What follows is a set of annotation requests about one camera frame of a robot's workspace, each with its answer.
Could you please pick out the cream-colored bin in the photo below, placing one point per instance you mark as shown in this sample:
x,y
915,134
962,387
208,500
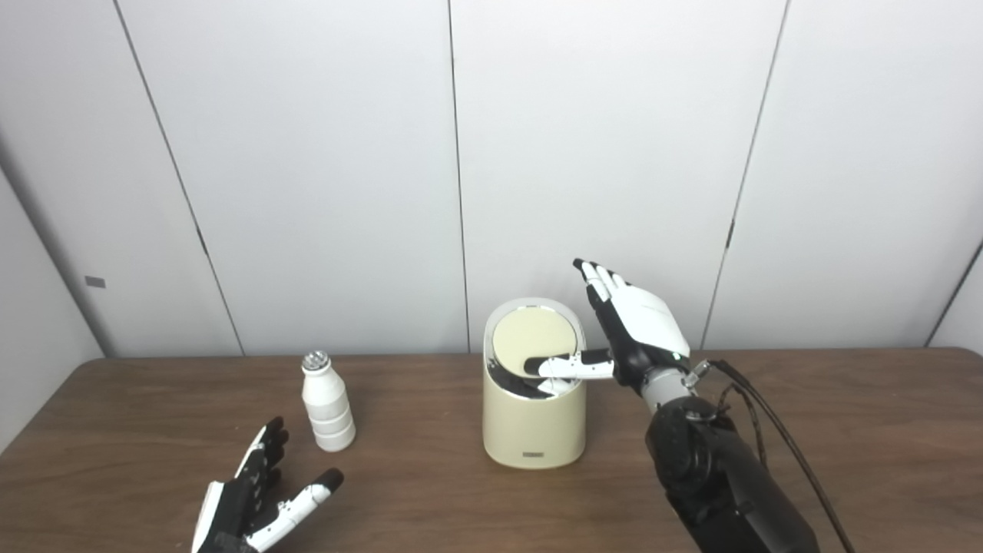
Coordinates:
x,y
532,426

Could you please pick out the cream round bin lid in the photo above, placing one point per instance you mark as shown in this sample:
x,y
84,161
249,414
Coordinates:
x,y
530,336

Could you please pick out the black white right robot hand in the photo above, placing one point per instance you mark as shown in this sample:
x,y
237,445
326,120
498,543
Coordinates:
x,y
649,322

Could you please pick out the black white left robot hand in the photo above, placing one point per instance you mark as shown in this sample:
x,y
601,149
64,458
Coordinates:
x,y
230,514

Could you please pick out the small white plastic bottle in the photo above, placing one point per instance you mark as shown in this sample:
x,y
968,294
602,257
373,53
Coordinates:
x,y
326,411

